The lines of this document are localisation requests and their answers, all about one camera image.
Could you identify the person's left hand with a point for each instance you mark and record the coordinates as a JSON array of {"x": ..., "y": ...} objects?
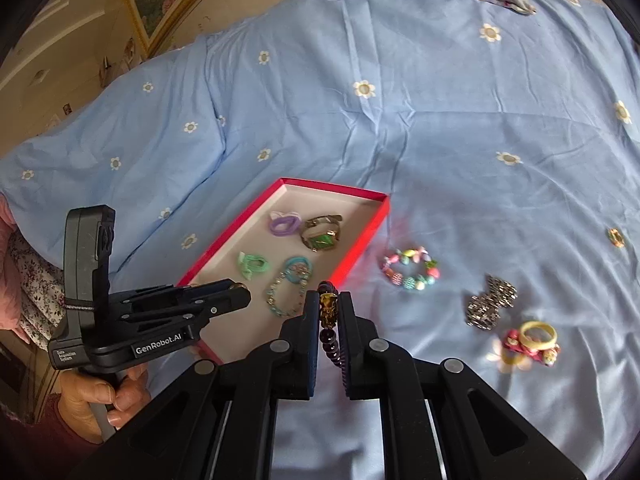
[{"x": 87, "y": 395}]

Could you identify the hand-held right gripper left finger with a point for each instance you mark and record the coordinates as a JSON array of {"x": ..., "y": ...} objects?
[{"x": 310, "y": 340}]

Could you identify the yellow bangle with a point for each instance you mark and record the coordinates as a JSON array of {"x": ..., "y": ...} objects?
[{"x": 550, "y": 335}]

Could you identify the floral bed sheet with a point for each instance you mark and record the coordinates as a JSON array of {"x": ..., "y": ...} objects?
[{"x": 42, "y": 295}]

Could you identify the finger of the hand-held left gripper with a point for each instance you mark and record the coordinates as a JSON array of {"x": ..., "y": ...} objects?
[
  {"x": 225, "y": 302},
  {"x": 165, "y": 294}
]

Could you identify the blue floral duvet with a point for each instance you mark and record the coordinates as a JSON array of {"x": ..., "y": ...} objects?
[{"x": 400, "y": 110}]

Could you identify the gold framed painting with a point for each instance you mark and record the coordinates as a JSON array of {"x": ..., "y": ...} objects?
[{"x": 145, "y": 20}]

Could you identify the red cardboard box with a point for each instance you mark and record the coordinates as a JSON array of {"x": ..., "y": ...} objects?
[{"x": 360, "y": 210}]

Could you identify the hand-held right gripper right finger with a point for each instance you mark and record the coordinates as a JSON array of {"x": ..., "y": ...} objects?
[{"x": 347, "y": 340}]

